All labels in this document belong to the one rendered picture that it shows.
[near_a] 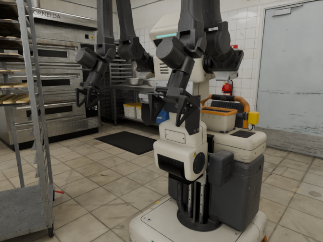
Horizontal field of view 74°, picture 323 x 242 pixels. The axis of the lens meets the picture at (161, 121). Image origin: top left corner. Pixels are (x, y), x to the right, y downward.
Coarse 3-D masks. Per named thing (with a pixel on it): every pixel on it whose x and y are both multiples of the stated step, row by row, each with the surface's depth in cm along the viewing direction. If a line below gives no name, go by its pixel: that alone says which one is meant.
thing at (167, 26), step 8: (168, 16) 92; (176, 16) 88; (160, 24) 91; (168, 24) 87; (176, 24) 84; (152, 32) 90; (160, 32) 88; (168, 32) 86; (152, 40) 94; (160, 40) 92
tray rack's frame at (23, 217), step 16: (32, 16) 167; (32, 32) 169; (16, 144) 181; (48, 144) 190; (16, 160) 184; (48, 160) 192; (0, 192) 182; (16, 192) 182; (32, 192) 182; (48, 192) 182; (0, 208) 160; (16, 208) 160; (32, 208) 160; (0, 224) 143; (16, 224) 143; (32, 224) 143; (0, 240) 133
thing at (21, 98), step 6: (0, 96) 155; (6, 96) 155; (12, 96) 159; (18, 96) 155; (24, 96) 157; (0, 102) 125; (6, 102) 124; (12, 102) 127; (18, 102) 127; (24, 102) 129
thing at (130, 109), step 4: (124, 104) 456; (128, 104) 459; (132, 104) 459; (136, 104) 460; (140, 104) 460; (124, 108) 460; (128, 108) 448; (132, 108) 441; (124, 112) 463; (128, 112) 453; (132, 112) 444; (136, 112) 446; (128, 116) 456; (132, 116) 447; (136, 116) 449
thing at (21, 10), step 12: (24, 12) 116; (24, 24) 117; (24, 36) 118; (24, 48) 119; (36, 108) 127; (36, 120) 128; (36, 132) 130; (36, 144) 131; (48, 204) 141; (48, 216) 142; (48, 228) 144
